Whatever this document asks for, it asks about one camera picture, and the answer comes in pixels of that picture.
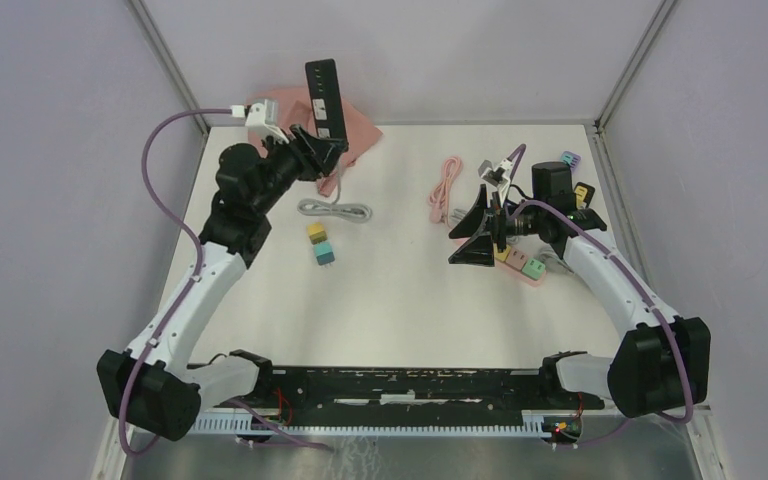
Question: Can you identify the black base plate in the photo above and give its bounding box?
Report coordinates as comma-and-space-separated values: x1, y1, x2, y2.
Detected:
239, 366, 605, 427

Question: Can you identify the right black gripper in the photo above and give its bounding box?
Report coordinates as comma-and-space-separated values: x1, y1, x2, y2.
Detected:
450, 184, 547, 266

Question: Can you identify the black power strip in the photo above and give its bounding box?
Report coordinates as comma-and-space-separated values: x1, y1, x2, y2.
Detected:
305, 59, 348, 144
573, 182, 596, 209

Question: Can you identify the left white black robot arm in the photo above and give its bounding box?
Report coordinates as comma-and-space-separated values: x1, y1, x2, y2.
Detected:
97, 125, 348, 443

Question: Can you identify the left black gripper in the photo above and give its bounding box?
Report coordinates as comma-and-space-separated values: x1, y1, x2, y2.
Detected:
252, 123, 348, 215

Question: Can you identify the yellow adapter on pink strip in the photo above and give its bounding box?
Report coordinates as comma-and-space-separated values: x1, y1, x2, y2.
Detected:
493, 245, 512, 263

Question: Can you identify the pink cloth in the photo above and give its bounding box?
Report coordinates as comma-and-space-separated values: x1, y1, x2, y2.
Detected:
230, 87, 382, 172

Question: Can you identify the yellow plug adapter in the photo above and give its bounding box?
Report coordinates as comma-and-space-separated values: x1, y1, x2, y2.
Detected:
306, 222, 328, 245

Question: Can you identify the grey power strip cable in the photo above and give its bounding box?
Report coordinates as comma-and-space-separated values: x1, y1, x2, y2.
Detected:
296, 158, 374, 225

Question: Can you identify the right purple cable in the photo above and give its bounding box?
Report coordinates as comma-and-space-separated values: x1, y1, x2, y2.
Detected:
499, 143, 695, 450

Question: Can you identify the purple power strip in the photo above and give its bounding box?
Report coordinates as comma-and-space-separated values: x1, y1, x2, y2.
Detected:
560, 151, 582, 171

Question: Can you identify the teal plug adapter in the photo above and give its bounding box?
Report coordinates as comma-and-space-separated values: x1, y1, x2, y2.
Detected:
313, 241, 336, 266

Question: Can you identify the grey cable at right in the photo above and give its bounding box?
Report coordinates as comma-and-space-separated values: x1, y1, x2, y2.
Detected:
450, 208, 574, 276

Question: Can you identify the pink power strip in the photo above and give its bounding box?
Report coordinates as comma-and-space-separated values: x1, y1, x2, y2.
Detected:
493, 245, 547, 287

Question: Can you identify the purple cable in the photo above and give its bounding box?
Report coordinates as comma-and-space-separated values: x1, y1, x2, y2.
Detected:
499, 143, 695, 450
117, 107, 332, 458

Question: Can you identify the yellow adapter on black strip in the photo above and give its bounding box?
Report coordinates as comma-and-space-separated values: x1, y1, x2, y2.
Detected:
574, 185, 589, 207

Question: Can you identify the pink plug adapter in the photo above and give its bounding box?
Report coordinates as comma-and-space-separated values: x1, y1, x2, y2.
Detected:
505, 249, 529, 271

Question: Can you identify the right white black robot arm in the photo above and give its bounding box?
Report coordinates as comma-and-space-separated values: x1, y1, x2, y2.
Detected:
448, 160, 711, 423

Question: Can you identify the white cable duct rail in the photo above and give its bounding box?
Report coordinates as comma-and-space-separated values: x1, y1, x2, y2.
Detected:
187, 410, 551, 439

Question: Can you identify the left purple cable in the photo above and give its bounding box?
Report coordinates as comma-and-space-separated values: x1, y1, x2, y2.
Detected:
117, 107, 332, 458

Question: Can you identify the green plug adapter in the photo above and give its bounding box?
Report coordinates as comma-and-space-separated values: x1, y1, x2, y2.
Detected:
521, 258, 546, 281

